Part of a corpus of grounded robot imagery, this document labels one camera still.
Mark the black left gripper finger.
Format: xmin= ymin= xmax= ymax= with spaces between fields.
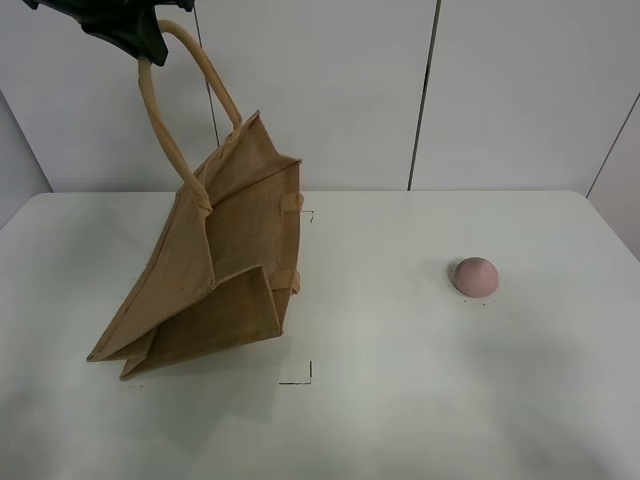
xmin=24 ymin=0 xmax=195 ymax=66

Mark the brown linen tote bag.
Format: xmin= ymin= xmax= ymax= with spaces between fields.
xmin=89 ymin=20 xmax=304 ymax=380

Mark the pink peach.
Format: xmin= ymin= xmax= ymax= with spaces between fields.
xmin=449 ymin=257 xmax=499 ymax=299

